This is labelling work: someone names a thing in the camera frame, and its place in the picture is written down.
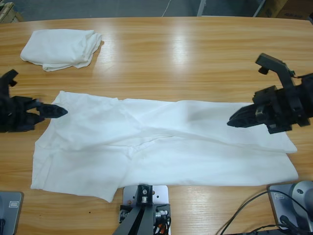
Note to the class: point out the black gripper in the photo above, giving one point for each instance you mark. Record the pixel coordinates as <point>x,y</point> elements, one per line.
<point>281,110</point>
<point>14,115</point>

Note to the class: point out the white t-shirt with black print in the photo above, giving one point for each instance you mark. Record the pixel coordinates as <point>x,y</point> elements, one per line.
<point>171,147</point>

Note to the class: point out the folded plain white t-shirt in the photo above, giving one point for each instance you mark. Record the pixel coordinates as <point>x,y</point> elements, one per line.
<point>58,49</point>

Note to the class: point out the wooden pallet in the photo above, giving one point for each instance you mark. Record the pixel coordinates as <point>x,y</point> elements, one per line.
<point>9,12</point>

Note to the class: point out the brown cardboard box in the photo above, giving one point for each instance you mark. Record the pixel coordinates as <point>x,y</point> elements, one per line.
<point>288,7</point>

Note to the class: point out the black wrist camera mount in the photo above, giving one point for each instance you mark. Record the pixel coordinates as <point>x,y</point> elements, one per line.
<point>276,66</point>
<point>7,78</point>

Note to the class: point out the grey base plate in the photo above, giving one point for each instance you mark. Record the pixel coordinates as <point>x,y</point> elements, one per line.
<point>281,203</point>
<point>14,213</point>

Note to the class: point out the white metal frame leg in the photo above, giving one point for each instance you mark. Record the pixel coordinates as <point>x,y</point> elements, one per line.
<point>202,7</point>
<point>259,7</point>

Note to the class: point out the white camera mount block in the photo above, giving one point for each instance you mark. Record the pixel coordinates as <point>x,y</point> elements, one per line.
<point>160,193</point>

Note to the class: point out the dark camera post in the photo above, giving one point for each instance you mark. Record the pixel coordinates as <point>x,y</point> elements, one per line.
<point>137,220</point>

